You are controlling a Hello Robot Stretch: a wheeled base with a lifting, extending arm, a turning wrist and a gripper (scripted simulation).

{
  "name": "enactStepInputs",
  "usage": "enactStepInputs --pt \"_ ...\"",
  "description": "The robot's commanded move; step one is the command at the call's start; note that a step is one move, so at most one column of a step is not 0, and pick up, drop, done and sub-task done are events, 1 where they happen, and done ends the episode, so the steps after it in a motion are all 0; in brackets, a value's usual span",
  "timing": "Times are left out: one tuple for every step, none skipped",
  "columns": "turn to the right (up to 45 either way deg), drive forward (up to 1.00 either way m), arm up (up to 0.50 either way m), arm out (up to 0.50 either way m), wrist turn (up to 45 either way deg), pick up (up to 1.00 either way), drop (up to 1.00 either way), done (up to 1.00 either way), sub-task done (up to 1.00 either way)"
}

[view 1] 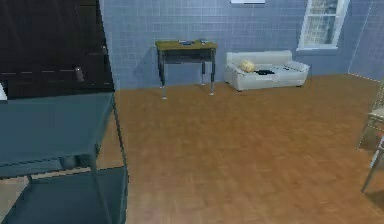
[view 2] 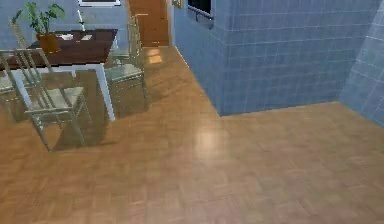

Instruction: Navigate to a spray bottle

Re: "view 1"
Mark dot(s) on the olive top metal-leg desk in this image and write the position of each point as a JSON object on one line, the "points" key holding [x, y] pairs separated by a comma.
{"points": [[185, 46]]}

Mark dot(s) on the teal two-tier shelf table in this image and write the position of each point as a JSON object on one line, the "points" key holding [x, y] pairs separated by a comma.
{"points": [[56, 130]]}

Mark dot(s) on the blue flat object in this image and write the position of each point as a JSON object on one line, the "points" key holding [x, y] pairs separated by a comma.
{"points": [[186, 42]]}

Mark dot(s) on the black flat object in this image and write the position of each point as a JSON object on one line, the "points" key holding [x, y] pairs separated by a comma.
{"points": [[265, 72]]}

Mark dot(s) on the white framed window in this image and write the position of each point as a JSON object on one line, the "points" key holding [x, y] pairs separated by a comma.
{"points": [[321, 23]]}

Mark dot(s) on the yellow round cushion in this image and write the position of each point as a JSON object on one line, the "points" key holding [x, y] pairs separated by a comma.
{"points": [[247, 66]]}

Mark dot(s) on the grey metal chair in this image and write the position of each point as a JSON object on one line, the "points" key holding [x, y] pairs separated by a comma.
{"points": [[375, 133]]}

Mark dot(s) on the dark brown wooden cabinet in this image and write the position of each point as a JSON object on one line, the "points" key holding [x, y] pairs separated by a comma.
{"points": [[50, 43]]}

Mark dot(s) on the white sofa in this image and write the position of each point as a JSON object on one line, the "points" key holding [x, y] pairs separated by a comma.
{"points": [[266, 71]]}

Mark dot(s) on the small grey object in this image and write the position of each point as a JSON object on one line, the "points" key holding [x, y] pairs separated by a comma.
{"points": [[203, 41]]}

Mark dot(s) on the white framed wall picture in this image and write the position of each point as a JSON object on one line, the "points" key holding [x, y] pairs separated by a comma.
{"points": [[247, 1]]}

